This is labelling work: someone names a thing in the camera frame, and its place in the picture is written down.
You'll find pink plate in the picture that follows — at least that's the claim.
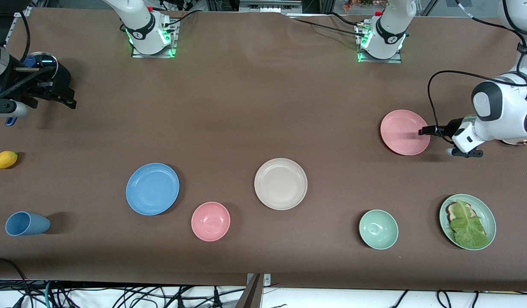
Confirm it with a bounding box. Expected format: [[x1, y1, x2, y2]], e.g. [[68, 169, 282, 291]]
[[380, 110, 431, 156]]

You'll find blue plate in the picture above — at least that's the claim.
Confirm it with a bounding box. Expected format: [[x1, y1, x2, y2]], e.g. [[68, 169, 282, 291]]
[[125, 163, 180, 216]]

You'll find black pot with glass lid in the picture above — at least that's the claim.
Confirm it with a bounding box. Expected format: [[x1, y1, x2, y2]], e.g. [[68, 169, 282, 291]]
[[24, 51, 72, 88]]

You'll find toast bread slice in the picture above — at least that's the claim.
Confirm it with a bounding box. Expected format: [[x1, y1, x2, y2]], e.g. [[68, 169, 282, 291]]
[[446, 202, 473, 223]]

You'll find green plate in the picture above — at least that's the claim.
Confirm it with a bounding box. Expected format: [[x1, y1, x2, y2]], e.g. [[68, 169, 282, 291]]
[[439, 194, 497, 251]]

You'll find green lettuce leaf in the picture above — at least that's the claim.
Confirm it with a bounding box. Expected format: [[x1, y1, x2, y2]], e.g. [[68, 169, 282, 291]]
[[450, 200, 490, 249]]

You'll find green bowl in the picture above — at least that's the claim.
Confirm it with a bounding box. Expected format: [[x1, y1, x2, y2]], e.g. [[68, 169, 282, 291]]
[[359, 209, 399, 250]]

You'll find blue plastic cup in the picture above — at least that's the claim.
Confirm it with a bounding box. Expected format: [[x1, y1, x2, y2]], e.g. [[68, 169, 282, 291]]
[[5, 211, 51, 237]]

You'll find beige plate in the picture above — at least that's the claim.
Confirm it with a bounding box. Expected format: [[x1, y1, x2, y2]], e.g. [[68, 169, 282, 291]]
[[254, 158, 308, 211]]

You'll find pink bowl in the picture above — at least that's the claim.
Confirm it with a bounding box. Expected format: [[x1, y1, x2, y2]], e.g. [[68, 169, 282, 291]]
[[191, 201, 231, 242]]

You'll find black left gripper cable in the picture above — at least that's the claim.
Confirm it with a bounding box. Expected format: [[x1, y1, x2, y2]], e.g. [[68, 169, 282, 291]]
[[427, 0, 527, 144]]

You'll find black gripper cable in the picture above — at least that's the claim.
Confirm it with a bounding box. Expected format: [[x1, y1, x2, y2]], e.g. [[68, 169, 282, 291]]
[[18, 9, 32, 60], [427, 0, 527, 144]]

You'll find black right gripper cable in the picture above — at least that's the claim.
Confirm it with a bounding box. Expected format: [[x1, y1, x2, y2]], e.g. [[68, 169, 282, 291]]
[[18, 9, 32, 60]]

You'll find black base cable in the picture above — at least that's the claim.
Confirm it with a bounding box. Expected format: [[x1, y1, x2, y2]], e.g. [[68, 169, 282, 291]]
[[163, 9, 206, 28], [289, 12, 369, 39]]

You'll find aluminium frame rail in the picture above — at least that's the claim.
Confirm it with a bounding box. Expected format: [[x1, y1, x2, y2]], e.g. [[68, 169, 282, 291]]
[[239, 0, 303, 14]]

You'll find table edge clamp post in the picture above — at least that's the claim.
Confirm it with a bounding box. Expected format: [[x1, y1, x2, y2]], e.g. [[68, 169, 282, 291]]
[[235, 273, 272, 308]]

